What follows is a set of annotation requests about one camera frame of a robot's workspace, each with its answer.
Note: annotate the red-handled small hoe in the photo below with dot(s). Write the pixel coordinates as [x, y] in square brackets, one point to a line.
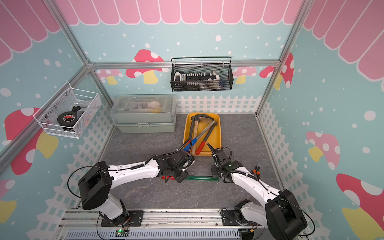
[193, 119]

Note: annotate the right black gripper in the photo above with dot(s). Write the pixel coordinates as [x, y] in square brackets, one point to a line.
[213, 169]

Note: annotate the black wire mesh basket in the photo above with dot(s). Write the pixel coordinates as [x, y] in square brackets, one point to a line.
[221, 65]

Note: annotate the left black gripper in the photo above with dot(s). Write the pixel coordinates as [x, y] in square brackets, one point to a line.
[180, 179]

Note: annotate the black tape roll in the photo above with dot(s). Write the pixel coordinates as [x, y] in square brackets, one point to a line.
[67, 119]

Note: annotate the white wire wall basket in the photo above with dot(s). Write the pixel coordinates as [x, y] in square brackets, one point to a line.
[68, 99]

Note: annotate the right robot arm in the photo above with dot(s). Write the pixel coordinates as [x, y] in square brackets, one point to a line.
[278, 211]

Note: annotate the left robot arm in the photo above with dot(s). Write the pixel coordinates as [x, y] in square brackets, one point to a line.
[96, 185]

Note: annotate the white socket bit set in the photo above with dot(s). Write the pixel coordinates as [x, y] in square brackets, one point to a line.
[194, 80]

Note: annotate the translucent green storage box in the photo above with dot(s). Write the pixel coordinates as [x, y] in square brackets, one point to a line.
[145, 113]

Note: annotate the green circuit board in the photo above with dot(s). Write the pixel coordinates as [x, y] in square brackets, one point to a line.
[122, 233]

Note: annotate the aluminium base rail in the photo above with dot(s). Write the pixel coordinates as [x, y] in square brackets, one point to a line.
[161, 224]

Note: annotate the orange-handled pliers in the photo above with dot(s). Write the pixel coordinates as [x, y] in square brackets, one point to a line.
[256, 171]

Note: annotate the yellow plastic storage tray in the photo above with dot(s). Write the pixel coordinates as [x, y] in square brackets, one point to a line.
[215, 138]

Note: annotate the wooden-handled hatchet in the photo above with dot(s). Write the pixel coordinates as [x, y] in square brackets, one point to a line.
[195, 133]

